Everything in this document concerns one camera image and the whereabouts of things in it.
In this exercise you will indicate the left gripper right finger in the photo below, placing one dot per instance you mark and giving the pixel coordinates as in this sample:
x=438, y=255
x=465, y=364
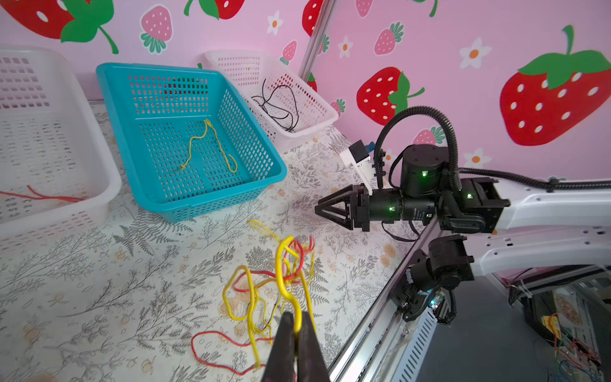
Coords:
x=310, y=361

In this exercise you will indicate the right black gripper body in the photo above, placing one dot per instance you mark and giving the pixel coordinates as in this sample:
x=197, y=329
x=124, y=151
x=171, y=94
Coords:
x=387, y=206

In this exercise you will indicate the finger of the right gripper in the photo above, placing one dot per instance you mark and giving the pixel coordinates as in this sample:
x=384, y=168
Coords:
x=337, y=207

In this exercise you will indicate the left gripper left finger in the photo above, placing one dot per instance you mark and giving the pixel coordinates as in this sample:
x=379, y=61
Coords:
x=280, y=364

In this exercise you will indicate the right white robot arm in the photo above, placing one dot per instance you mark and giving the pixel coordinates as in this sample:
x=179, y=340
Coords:
x=492, y=225

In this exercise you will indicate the right white plastic basket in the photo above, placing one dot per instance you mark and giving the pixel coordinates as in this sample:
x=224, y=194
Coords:
x=286, y=107

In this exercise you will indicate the white plastic basket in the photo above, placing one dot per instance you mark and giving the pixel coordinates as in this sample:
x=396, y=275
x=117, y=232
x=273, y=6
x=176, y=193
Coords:
x=58, y=176
x=286, y=107

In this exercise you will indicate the teal plastic basket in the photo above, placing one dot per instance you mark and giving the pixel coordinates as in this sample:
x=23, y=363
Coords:
x=189, y=143

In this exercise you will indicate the left white plastic basket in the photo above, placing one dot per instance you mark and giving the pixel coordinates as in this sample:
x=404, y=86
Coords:
x=58, y=176

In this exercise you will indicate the aluminium front rail frame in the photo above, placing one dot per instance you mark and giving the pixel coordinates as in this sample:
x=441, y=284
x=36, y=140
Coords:
x=383, y=347

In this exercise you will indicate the right corner aluminium post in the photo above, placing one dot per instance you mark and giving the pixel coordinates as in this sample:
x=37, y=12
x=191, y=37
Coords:
x=324, y=18

